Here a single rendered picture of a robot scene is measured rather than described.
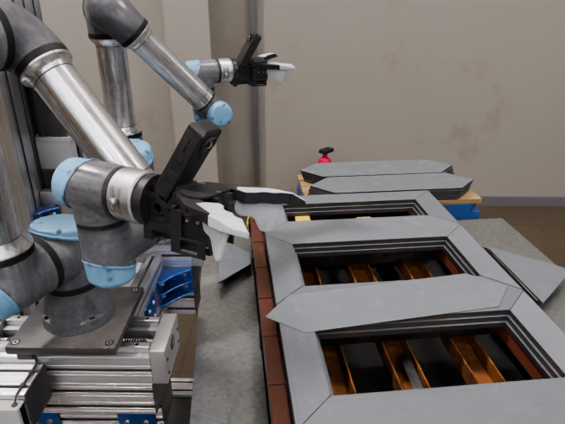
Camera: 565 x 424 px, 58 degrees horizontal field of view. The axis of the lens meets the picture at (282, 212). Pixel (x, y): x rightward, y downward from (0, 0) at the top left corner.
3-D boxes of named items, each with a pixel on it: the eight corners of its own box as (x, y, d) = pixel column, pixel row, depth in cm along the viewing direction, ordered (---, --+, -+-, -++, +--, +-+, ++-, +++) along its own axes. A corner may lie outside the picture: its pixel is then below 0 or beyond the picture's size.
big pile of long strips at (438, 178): (446, 168, 267) (448, 158, 264) (481, 198, 231) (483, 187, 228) (297, 174, 259) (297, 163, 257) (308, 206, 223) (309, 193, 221)
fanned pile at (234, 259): (248, 239, 219) (248, 230, 217) (252, 289, 183) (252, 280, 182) (219, 241, 218) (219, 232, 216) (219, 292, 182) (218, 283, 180)
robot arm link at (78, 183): (92, 198, 80) (84, 147, 77) (147, 212, 76) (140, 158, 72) (52, 218, 74) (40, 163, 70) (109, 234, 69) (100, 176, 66)
